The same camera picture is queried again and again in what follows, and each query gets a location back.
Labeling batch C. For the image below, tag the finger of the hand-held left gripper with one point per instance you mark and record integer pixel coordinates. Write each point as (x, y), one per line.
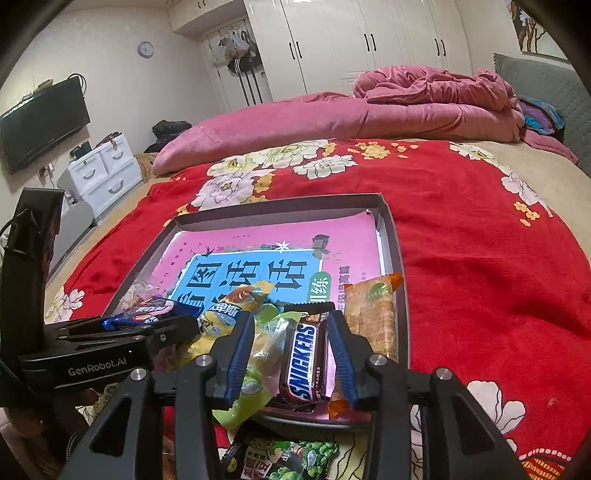
(173, 334)

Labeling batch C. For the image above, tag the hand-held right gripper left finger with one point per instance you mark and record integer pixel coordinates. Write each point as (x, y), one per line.
(238, 357)

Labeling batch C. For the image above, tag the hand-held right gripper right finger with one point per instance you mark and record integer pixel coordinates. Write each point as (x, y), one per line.
(340, 357)

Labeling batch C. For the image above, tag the yellow-green snack packet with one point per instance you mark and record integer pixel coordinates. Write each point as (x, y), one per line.
(263, 355)

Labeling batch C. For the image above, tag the blue snack packet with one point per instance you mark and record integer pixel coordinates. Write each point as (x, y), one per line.
(143, 314)

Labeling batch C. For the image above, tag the brown chocolate bar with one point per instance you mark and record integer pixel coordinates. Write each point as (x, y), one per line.
(302, 360)

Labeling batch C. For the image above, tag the small red candy packet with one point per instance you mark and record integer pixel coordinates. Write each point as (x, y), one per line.
(138, 295)

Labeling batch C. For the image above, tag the orange biscuit packet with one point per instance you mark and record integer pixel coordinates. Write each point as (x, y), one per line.
(371, 314)

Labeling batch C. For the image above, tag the grey cardboard tray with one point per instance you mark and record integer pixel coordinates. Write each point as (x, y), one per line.
(277, 205)

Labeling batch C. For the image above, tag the person's dark clothing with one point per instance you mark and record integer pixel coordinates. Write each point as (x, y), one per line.
(32, 443)

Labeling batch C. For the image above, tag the green and black pea packet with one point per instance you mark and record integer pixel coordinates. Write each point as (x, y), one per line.
(295, 457)

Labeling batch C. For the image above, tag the pink and blue book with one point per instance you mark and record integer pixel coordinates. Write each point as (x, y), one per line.
(277, 235)

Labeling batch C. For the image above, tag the red floral blanket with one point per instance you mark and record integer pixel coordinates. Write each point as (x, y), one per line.
(471, 258)

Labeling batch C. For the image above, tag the brown patterned cushion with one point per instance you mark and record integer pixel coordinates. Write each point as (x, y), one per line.
(147, 167)

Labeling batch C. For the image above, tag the white drawer cabinet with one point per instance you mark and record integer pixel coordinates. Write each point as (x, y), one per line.
(104, 177)

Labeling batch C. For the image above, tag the dark bag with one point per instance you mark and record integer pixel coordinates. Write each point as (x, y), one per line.
(171, 128)

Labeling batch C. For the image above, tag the pink duvet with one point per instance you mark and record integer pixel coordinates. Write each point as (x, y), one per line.
(323, 122)

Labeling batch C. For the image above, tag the hanging hats and bags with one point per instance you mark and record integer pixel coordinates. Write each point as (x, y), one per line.
(235, 50)

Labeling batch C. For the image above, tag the colourful striped cloth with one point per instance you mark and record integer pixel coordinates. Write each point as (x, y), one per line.
(542, 115)

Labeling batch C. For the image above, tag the white wardrobe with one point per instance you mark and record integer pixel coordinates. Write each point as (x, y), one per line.
(351, 41)

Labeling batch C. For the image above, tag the grey padded headboard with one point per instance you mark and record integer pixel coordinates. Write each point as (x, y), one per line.
(535, 78)

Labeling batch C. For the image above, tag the black wall television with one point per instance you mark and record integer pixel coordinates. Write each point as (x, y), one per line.
(41, 124)

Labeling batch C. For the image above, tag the round wall clock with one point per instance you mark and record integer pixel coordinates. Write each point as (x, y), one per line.
(146, 49)

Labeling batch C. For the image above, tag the framed wall picture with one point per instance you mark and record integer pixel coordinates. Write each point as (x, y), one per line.
(535, 27)

